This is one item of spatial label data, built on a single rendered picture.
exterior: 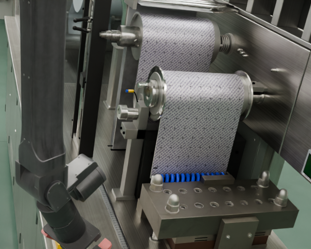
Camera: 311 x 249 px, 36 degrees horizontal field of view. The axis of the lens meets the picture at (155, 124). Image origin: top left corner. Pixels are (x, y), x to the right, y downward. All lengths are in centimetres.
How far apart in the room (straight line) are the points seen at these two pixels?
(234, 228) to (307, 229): 205
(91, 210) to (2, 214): 154
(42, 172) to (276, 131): 78
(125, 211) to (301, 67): 63
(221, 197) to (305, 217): 213
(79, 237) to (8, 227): 189
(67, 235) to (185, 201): 44
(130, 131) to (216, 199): 30
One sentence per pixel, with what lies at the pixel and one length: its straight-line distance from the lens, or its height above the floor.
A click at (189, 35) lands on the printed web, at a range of 146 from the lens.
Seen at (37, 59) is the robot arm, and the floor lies 148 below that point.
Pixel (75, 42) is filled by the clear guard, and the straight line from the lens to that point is 221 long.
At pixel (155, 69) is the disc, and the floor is 131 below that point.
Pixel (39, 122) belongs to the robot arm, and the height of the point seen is 138.
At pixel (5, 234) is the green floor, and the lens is 273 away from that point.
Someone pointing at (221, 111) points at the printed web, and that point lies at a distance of 131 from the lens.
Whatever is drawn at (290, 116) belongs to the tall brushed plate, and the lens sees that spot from 131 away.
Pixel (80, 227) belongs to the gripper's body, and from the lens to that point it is 90.
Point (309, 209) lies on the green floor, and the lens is 350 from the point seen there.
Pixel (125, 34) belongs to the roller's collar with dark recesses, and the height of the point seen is 135.
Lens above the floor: 169
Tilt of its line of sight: 24 degrees down
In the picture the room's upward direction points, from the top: 10 degrees clockwise
